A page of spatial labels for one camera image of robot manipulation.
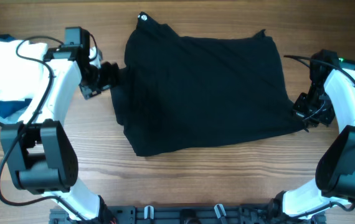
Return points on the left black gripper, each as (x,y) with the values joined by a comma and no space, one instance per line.
(112,75)

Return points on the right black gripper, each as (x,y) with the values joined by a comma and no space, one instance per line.
(298,111)

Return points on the black t-shirt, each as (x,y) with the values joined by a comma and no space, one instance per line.
(179,92)

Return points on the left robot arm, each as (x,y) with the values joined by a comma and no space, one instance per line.
(37,151)

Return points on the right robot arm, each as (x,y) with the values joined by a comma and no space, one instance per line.
(331,96)

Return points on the white folded cloth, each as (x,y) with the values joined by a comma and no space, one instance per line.
(20,78)

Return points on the dark blue folded garment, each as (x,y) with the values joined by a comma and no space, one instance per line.
(8,108)

